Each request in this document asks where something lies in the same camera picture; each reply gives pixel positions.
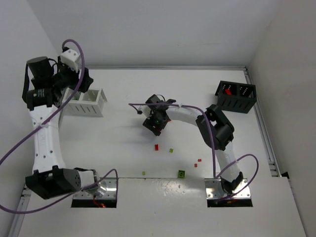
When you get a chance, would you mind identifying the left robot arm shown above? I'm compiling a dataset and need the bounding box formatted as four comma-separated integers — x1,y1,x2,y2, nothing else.
22,56,99,199

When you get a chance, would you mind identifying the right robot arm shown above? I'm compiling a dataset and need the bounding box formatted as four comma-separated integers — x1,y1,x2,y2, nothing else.
138,94,243,195

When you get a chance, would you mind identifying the white two-compartment container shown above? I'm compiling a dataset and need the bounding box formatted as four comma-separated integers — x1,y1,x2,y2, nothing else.
63,88,107,118

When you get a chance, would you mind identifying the lime lego brick front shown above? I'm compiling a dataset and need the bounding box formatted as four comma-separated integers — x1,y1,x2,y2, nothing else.
177,170,186,178

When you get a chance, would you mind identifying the black container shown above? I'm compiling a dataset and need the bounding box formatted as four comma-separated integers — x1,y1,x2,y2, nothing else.
215,80,257,114

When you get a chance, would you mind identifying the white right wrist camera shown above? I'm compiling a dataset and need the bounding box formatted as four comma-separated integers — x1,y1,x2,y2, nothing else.
137,105,152,119

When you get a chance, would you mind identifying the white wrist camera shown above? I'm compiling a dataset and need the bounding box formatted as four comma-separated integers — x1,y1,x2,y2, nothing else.
60,49,80,72
137,105,152,119

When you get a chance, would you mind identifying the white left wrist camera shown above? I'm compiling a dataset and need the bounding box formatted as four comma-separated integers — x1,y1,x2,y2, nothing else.
60,49,80,72

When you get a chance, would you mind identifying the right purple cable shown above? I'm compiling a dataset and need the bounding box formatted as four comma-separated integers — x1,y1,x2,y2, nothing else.
128,102,260,200

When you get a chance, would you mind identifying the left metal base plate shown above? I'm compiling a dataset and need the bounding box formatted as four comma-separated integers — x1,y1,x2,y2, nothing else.
73,178,117,200

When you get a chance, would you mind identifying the metal base plate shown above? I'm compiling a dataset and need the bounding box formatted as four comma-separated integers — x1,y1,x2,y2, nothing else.
73,178,117,200
204,179,251,200

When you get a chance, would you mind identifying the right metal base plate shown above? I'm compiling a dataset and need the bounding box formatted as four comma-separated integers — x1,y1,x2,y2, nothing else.
204,179,251,200

